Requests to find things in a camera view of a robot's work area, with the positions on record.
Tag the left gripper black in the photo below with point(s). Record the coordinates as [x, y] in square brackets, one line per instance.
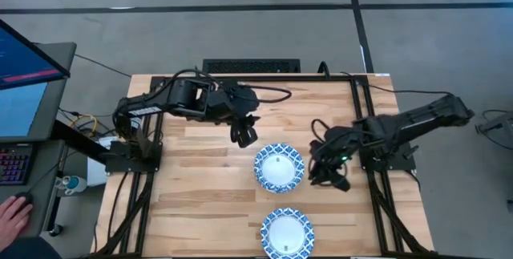
[240, 104]

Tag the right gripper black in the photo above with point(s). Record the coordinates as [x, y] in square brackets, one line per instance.
[338, 146]

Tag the blue patterned white paper bowl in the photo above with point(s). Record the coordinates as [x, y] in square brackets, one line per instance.
[287, 235]
[279, 168]

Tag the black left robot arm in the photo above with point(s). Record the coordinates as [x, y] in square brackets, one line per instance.
[176, 94]

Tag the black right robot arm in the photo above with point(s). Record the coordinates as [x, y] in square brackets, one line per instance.
[421, 116]

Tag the black keyboard top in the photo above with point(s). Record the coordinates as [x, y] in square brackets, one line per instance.
[250, 66]

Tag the small white sticker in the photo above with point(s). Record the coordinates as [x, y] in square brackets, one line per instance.
[382, 74]

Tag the white box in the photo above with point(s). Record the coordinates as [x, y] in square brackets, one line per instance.
[95, 171]

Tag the black desk support bar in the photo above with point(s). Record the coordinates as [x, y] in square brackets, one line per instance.
[76, 138]

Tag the white and teal bottle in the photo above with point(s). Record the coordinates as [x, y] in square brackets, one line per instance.
[74, 184]

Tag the black framed computer monitor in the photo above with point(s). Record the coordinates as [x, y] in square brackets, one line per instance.
[24, 58]

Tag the grey computer desk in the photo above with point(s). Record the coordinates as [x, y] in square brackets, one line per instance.
[44, 211]

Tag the black caster wheel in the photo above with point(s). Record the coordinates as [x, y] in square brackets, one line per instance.
[56, 231]

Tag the grey framed computer monitor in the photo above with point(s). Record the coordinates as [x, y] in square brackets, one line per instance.
[16, 110]

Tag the black computer mouse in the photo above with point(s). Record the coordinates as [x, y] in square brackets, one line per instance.
[27, 197]

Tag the backlit black keyboard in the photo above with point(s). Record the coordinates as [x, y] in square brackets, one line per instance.
[14, 167]

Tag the person's hand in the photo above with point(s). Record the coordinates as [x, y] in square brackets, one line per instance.
[14, 223]

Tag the person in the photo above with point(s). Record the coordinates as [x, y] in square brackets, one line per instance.
[28, 251]

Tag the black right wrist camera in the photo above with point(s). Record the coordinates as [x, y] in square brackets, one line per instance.
[341, 183]

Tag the black aluminium table frame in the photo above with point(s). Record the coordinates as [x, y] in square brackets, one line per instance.
[260, 78]

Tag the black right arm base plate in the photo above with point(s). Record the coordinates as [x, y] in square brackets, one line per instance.
[401, 163]

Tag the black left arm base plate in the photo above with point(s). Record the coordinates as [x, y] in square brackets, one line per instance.
[132, 167]

